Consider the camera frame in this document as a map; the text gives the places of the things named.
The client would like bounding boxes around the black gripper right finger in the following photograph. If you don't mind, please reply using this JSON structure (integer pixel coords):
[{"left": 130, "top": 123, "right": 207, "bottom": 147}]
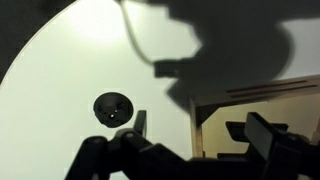
[{"left": 244, "top": 111, "right": 320, "bottom": 180}]

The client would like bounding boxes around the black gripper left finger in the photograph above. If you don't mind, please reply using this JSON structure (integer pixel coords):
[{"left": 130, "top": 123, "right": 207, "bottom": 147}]
[{"left": 64, "top": 109, "right": 189, "bottom": 180}]

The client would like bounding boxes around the black round dome object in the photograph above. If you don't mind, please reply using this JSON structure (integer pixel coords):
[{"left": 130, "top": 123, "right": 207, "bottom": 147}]
[{"left": 92, "top": 91, "right": 135, "bottom": 129}]

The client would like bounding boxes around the black angular frame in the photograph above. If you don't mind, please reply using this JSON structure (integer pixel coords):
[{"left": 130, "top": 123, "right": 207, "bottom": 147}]
[{"left": 216, "top": 121, "right": 290, "bottom": 160}]

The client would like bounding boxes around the wooden slatted tray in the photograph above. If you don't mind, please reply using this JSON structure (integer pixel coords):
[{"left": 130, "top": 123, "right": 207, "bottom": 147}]
[{"left": 189, "top": 74, "right": 320, "bottom": 158}]

